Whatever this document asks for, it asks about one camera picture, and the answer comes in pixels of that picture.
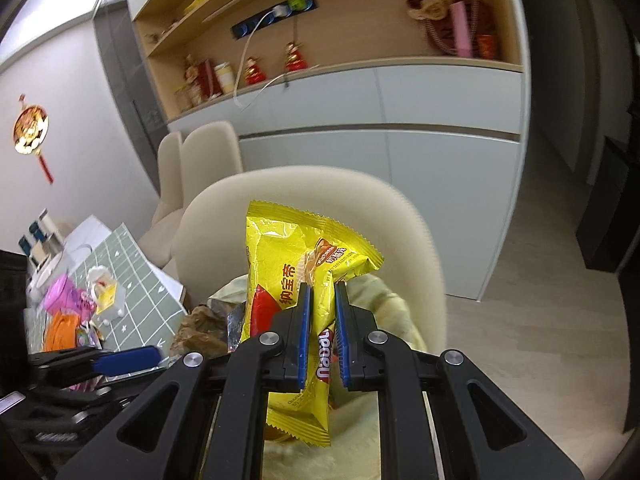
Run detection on orange snack bag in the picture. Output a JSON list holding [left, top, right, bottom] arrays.
[[43, 312, 80, 352]]

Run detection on yellow snack wrapper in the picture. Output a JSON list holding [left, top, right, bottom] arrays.
[[240, 200, 384, 446]]

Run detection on white yellow toy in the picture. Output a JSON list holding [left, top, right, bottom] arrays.
[[87, 266, 126, 326]]

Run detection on pink toy box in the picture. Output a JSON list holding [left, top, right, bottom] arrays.
[[43, 274, 80, 315]]

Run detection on green checked tablecloth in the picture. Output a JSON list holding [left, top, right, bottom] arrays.
[[25, 216, 186, 358]]

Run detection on beige chair near bin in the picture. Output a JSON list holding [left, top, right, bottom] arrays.
[[172, 166, 446, 354]]

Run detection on beige far chair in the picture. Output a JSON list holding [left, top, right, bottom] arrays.
[[152, 132, 183, 226]]

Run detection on beige middle chair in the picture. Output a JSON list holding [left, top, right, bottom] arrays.
[[138, 120, 243, 269]]

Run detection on wooden shelf cabinet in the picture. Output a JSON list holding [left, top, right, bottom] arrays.
[[128, 0, 530, 300]]

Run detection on chinese knot wall ornament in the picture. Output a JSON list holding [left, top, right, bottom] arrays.
[[12, 93, 54, 185]]

